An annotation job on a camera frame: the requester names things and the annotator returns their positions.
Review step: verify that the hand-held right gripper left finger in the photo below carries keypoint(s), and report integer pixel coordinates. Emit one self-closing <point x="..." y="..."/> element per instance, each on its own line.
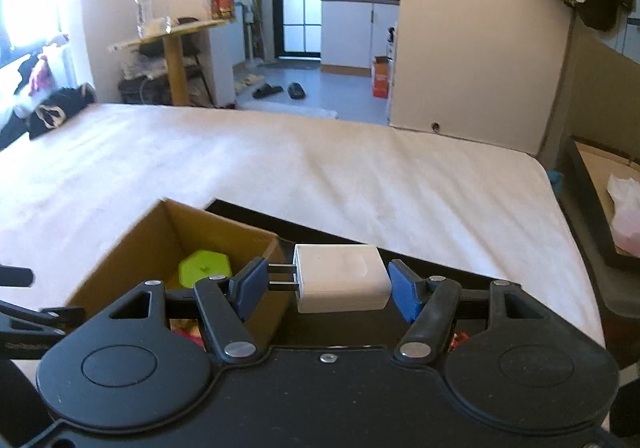
<point x="248" y="290"/>

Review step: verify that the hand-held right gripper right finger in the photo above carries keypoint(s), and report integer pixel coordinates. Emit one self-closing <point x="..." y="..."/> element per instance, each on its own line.
<point x="404" y="293"/>

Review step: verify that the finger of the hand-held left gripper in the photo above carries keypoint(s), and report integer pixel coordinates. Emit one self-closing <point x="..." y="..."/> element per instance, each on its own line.
<point x="15" y="276"/>
<point x="45" y="315"/>

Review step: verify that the lime green toy box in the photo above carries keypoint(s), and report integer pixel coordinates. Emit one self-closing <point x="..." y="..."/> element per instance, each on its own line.
<point x="205" y="269"/>

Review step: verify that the white plug charger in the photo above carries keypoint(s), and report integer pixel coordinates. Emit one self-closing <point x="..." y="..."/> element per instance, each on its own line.
<point x="340" y="278"/>

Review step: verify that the brown cardboard box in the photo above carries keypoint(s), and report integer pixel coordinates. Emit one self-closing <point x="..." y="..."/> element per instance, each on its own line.
<point x="130" y="248"/>

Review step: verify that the red hat toy figure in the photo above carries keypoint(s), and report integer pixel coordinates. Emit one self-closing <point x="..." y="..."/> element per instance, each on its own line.
<point x="460" y="340"/>

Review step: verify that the white bed mattress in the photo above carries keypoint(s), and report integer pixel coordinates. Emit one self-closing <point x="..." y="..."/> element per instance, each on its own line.
<point x="350" y="178"/>

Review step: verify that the dark clothes with beige print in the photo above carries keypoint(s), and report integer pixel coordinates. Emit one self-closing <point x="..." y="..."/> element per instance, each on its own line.
<point x="62" y="110"/>

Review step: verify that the white floor mat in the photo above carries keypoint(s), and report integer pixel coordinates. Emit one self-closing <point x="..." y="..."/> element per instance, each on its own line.
<point x="290" y="109"/>

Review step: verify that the black slipper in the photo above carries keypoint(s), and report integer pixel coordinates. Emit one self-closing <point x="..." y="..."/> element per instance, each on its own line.
<point x="296" y="91"/>
<point x="267" y="91"/>

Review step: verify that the pink cloth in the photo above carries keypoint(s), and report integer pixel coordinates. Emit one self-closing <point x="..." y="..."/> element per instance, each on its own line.
<point x="40" y="75"/>

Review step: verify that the black tray with cardboard liner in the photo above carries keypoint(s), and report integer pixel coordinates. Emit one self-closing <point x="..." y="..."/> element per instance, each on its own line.
<point x="590" y="198"/>

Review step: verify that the pair of beige slippers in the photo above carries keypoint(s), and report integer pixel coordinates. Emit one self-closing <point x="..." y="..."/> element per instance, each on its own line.
<point x="249" y="81"/>

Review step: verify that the orange cardboard box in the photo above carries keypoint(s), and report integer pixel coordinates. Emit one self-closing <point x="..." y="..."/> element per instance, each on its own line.
<point x="381" y="78"/>

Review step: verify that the white plastic bag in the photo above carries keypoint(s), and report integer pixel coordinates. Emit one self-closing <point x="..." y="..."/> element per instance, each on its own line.
<point x="625" y="213"/>

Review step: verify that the pile of clutter under table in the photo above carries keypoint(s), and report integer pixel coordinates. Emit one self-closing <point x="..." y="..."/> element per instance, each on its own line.
<point x="145" y="75"/>

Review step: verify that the yellow round table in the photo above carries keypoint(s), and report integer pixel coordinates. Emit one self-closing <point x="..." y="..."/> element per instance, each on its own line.
<point x="175" y="63"/>

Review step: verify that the black spray bottle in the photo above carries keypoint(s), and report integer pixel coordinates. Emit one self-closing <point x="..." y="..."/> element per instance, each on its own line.
<point x="392" y="40"/>

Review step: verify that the white kitchen cabinet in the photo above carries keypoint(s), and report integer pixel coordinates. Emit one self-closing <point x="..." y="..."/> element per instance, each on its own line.
<point x="350" y="35"/>

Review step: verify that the large leaning cardboard sheet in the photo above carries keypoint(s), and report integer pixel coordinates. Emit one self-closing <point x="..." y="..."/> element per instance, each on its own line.
<point x="600" y="88"/>

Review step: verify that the red can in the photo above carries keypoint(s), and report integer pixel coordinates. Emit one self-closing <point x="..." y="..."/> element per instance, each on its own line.
<point x="222" y="2"/>

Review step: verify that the clear plastic water bottle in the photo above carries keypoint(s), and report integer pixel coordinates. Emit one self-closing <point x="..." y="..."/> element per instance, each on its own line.
<point x="151" y="8"/>

